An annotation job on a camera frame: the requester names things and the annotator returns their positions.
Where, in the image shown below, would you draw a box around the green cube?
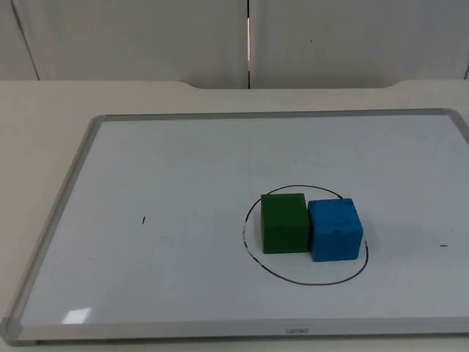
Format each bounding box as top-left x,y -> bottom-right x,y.
260,193 -> 312,255

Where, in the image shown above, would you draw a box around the blue cube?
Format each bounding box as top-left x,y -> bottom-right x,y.
306,198 -> 365,263

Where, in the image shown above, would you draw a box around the grey-framed whiteboard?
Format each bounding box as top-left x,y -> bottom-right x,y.
0,107 -> 469,348

